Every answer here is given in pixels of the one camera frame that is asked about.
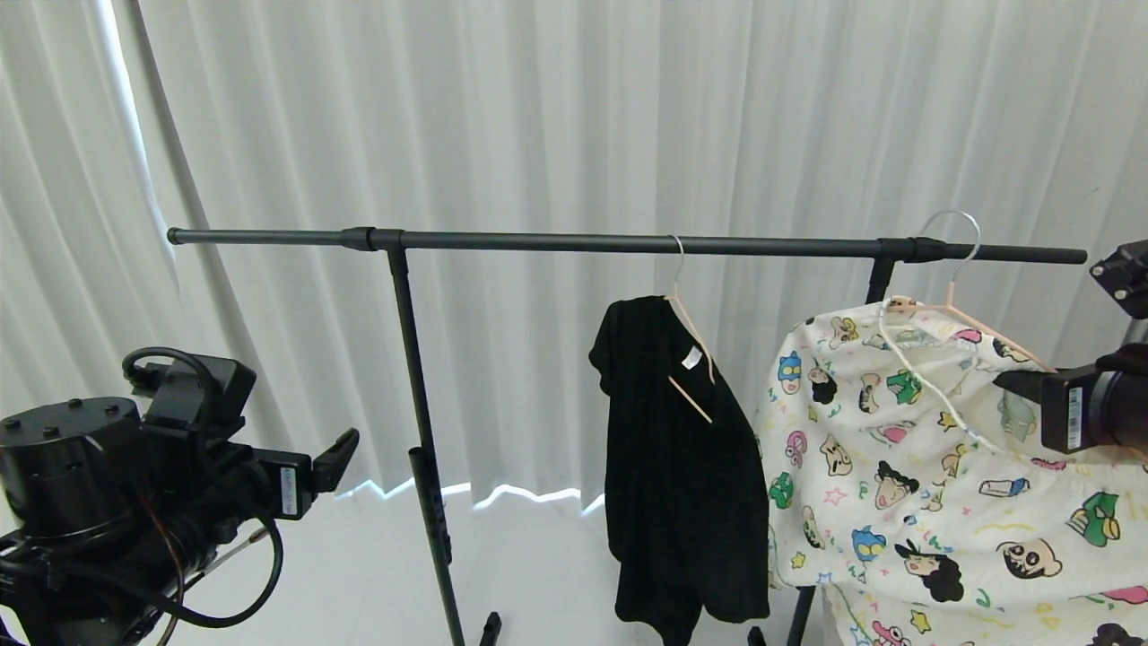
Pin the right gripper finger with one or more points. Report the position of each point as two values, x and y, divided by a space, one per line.
1018 384

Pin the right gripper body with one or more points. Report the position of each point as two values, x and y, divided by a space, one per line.
1090 408

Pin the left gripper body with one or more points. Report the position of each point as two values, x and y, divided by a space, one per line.
278 484

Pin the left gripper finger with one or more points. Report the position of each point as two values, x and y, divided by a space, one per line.
336 458

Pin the pink clothes hanger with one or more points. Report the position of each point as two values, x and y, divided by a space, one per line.
964 316
691 395

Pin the cream printed garment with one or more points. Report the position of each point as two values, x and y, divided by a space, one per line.
897 502

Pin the black garment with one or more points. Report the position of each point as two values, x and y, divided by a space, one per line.
682 493

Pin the black clothes rack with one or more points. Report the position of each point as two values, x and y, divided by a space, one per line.
583 242

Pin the white curtain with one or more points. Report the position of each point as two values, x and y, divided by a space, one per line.
538 108

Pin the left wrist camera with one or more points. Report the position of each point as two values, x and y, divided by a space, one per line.
193 390

